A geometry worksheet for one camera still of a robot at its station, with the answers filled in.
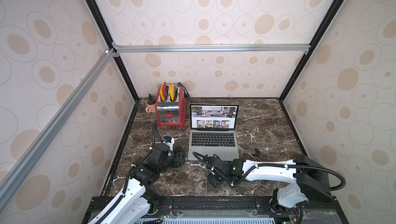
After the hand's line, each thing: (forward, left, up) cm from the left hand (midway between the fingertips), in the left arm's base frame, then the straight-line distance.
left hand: (185, 155), depth 78 cm
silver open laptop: (+23, -17, -13) cm, 31 cm away
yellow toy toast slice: (+38, +10, +8) cm, 40 cm away
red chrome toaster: (+29, +11, +5) cm, 31 cm away
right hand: (-11, -13, -10) cm, 19 cm away
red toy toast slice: (+38, +15, +9) cm, 42 cm away
